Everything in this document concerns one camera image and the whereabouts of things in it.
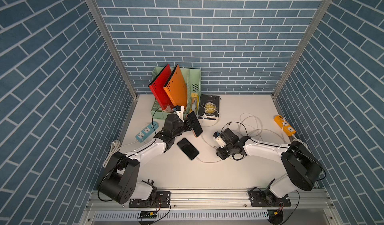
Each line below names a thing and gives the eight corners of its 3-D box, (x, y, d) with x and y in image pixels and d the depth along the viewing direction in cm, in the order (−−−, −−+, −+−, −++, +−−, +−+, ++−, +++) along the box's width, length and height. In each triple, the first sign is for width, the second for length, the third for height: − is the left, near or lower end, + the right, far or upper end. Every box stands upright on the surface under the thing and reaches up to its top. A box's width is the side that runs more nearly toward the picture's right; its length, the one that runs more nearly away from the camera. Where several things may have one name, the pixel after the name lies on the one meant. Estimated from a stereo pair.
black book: (198, 120, 106) (198, 117, 104) (198, 97, 121) (198, 94, 118) (221, 120, 106) (221, 117, 104) (218, 97, 121) (219, 94, 119)
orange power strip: (289, 136, 98) (291, 134, 96) (272, 118, 108) (273, 115, 106) (295, 133, 100) (297, 131, 98) (277, 115, 110) (279, 113, 107)
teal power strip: (136, 138, 96) (134, 136, 94) (155, 122, 104) (154, 120, 102) (140, 142, 94) (139, 140, 92) (159, 125, 102) (159, 123, 100)
